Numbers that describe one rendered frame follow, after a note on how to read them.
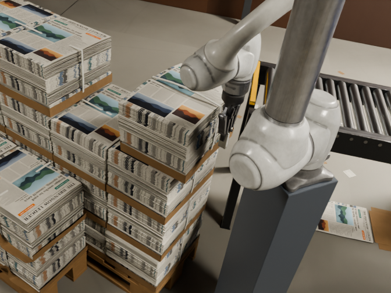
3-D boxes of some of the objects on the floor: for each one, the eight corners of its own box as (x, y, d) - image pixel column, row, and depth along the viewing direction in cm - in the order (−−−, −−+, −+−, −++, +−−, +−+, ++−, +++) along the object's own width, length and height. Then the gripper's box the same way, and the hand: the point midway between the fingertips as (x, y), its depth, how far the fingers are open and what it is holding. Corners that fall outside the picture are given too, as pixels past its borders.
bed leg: (220, 227, 244) (243, 134, 202) (221, 220, 249) (244, 127, 206) (230, 229, 244) (255, 136, 202) (231, 222, 248) (256, 129, 206)
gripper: (233, 78, 143) (221, 134, 158) (214, 93, 134) (203, 151, 149) (253, 86, 141) (239, 142, 156) (235, 102, 131) (222, 160, 146)
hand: (223, 139), depth 150 cm, fingers closed
